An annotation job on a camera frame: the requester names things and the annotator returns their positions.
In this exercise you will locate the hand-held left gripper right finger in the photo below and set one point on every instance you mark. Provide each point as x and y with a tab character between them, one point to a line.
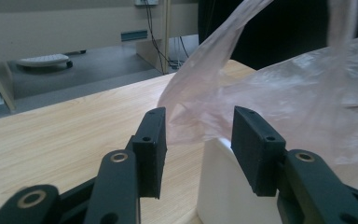
256	155

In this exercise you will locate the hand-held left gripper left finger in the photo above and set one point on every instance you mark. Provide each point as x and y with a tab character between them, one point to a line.
150	155

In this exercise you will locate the white plastic bin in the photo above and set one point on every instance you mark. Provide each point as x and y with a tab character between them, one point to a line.
223	186

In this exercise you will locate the pink plastic bag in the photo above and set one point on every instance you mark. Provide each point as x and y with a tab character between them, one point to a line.
292	102

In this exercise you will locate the grey desk label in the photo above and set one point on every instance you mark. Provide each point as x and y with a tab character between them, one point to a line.
134	35

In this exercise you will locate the dark curtain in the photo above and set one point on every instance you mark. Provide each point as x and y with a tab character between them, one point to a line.
276	31

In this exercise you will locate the low wheeled base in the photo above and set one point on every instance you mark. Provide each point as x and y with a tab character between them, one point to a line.
43	60

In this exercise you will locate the grey power socket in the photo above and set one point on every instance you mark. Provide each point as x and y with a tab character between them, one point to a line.
146	2

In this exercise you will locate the beige wooden desk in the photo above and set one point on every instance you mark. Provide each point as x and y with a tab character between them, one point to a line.
59	28

